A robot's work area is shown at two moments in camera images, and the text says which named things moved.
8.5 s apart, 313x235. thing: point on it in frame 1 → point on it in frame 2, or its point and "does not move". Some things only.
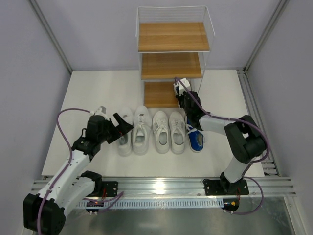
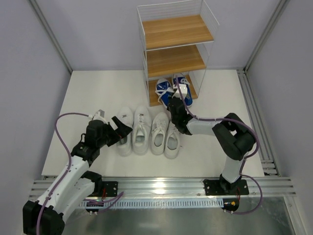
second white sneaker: (141, 133) does not move
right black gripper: (185, 97) → (175, 105)
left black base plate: (111, 188) does not move
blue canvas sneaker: (195, 137) → (164, 90)
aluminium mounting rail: (189, 187) does not move
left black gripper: (113, 128) does not move
